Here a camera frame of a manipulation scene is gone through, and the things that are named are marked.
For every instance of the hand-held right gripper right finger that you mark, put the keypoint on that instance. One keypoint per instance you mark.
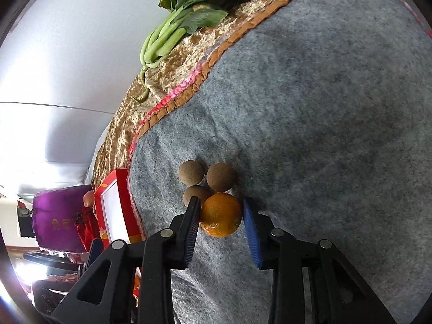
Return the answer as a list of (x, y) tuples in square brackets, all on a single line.
[(251, 239)]

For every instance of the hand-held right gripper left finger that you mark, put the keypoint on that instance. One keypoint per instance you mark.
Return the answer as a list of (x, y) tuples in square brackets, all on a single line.
[(190, 239)]

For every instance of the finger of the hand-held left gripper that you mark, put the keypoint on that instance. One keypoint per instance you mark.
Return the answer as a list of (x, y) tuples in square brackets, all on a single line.
[(94, 249)]

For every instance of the orange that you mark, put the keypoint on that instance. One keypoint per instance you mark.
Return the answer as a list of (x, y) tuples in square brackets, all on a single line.
[(221, 214)]

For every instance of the brown kiwi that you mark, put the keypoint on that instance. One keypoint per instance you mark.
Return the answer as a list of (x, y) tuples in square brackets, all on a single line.
[(191, 172), (195, 194), (221, 176)]

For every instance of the red gift box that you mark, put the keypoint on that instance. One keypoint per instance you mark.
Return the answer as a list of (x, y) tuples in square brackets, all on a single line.
[(116, 209)]

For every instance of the red cloth bag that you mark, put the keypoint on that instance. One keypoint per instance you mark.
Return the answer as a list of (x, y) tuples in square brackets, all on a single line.
[(87, 229)]

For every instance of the purple bag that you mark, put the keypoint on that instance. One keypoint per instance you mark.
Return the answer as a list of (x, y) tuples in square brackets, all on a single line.
[(57, 216)]

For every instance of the pale pink round object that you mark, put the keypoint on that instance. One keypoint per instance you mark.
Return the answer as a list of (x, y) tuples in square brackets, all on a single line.
[(88, 199)]

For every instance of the dark wooden furniture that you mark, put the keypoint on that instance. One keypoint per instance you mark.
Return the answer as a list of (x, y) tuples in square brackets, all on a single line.
[(50, 283)]

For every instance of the black box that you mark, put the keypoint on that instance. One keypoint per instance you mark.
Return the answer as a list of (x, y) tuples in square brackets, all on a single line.
[(26, 224)]

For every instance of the golden velvet tablecloth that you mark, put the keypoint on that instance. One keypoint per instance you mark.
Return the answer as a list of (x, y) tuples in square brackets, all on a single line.
[(118, 135)]

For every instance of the grey felt mat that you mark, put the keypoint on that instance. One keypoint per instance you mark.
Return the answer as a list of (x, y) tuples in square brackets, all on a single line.
[(303, 108)]

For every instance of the leafy green vegetable bunch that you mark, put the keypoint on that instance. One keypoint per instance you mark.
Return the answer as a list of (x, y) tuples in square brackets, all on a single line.
[(199, 17)]

